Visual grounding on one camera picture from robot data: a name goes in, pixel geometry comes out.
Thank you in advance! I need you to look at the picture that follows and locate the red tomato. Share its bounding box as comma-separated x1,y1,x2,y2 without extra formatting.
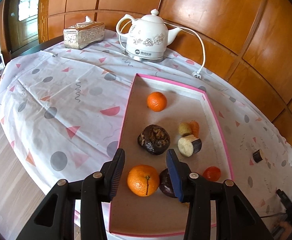
202,166,221,182

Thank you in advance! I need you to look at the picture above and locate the dark wrinkled fruit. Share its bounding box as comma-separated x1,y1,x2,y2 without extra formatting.
137,125,170,155
159,168,176,198

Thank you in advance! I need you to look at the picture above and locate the eggplant piece long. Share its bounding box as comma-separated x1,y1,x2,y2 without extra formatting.
177,134,202,157

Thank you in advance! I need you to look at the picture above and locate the large orange with stem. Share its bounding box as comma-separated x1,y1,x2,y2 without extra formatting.
127,165,160,197

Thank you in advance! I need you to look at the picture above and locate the orange carrot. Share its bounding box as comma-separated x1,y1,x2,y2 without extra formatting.
189,120,200,138

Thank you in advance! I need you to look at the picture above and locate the small yellow potato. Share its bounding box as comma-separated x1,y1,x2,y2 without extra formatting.
178,122,192,137

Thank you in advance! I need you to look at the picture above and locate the small orange tangerine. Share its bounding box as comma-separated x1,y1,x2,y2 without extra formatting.
147,92,167,112

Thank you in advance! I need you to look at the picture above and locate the person's right hand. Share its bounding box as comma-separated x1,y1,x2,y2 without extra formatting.
275,221,292,235

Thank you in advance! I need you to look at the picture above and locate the eggplant piece short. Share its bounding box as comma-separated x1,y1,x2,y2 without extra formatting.
252,149,264,163

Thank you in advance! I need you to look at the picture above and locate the white patterned tablecloth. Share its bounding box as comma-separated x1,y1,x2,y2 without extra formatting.
0,31,292,239

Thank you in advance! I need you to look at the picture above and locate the pink rimmed cardboard box lid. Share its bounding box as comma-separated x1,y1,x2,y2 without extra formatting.
108,73,235,238

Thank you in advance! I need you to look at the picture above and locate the silver ornate tissue box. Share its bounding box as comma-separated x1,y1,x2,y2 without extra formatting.
63,16,105,49

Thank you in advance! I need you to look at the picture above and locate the white ceramic electric kettle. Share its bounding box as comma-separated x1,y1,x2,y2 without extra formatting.
115,9,182,62

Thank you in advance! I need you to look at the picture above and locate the wooden door with glass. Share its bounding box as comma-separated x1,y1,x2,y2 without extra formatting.
0,0,39,63

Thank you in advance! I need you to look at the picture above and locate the white kettle power cord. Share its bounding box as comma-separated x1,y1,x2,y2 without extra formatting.
118,21,206,79

